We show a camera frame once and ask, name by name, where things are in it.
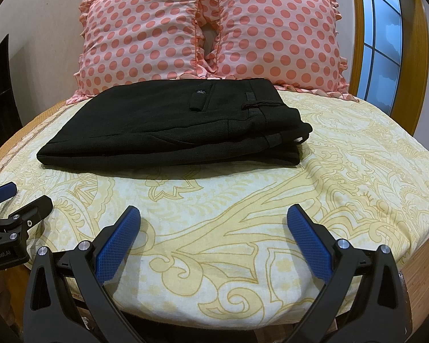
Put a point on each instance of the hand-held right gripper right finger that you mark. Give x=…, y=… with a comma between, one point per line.
x=309, y=246

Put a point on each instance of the wooden framed arched window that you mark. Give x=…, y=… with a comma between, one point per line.
x=382, y=18

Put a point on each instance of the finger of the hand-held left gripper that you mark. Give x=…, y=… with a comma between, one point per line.
x=1, y=192
x=35, y=209

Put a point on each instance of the pink polka dot pillow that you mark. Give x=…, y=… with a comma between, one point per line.
x=279, y=32
x=139, y=32

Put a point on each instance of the black pants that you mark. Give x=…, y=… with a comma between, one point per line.
x=146, y=132

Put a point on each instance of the round bed with yellow sheet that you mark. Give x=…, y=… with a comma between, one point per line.
x=236, y=221

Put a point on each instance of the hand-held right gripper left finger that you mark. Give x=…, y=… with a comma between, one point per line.
x=116, y=246

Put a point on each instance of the dark cabinet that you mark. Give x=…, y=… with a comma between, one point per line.
x=0, y=107

